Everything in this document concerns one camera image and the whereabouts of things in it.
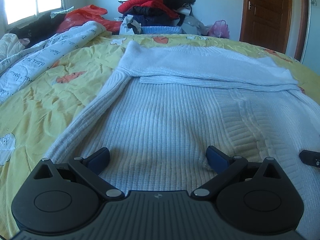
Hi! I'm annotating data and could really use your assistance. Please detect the white knit sweater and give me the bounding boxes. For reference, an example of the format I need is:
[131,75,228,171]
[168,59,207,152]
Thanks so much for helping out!
[46,41,319,239]

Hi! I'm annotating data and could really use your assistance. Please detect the black clothes by window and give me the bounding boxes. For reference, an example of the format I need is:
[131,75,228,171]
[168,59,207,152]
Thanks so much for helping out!
[9,12,66,49]

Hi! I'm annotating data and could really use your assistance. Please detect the yellow carrot print bedspread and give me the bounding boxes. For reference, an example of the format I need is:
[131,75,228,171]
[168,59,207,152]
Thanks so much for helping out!
[1,31,319,239]

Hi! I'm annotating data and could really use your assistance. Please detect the white text print quilt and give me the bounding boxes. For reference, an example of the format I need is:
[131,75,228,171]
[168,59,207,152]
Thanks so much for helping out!
[1,21,106,103]

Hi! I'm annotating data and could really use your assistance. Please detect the pink plastic bag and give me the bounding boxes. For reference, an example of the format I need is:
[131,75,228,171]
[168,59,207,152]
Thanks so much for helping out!
[208,20,229,38]

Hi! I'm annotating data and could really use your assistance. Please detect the brown wooden door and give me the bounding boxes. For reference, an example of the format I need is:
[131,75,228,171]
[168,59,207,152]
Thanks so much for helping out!
[240,0,310,60]

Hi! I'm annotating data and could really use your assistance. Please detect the light blue knit garment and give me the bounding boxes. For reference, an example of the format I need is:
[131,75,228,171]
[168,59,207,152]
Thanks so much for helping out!
[141,26,184,35]

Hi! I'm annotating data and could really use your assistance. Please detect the red plastic bag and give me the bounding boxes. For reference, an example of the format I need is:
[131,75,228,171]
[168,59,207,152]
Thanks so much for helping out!
[56,4,121,33]

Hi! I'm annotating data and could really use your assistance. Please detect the navy blue garment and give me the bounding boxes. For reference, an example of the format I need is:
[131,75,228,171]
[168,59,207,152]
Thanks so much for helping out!
[123,5,180,27]

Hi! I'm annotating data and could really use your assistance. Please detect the white wardrobe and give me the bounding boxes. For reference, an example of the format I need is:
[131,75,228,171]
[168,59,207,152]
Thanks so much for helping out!
[301,0,320,75]

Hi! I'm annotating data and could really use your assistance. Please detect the red garment on pile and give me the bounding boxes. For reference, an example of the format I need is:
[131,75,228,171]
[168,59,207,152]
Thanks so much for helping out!
[118,0,178,19]

